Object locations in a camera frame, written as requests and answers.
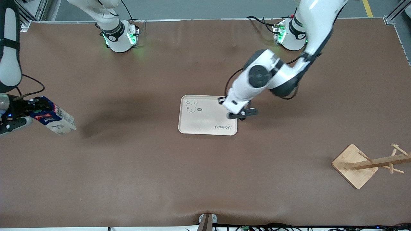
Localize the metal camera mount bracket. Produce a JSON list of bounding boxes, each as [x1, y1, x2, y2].
[[198, 213, 218, 231]]

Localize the wooden mug tree stand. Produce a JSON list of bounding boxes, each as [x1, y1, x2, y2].
[[331, 143, 411, 190]]

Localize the blue milk carton green cap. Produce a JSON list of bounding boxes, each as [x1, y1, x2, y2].
[[31, 96, 77, 136]]

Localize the black left base cables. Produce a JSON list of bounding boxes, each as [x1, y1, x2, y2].
[[247, 16, 280, 34]]

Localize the black right base cable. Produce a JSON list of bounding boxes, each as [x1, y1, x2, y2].
[[120, 0, 142, 23]]

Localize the beige tray with bear print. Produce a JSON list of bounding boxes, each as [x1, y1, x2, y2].
[[178, 95, 238, 136]]

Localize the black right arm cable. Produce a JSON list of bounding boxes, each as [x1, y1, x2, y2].
[[14, 74, 45, 100]]

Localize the brown table mat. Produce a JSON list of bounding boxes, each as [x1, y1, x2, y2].
[[0, 18, 411, 229]]

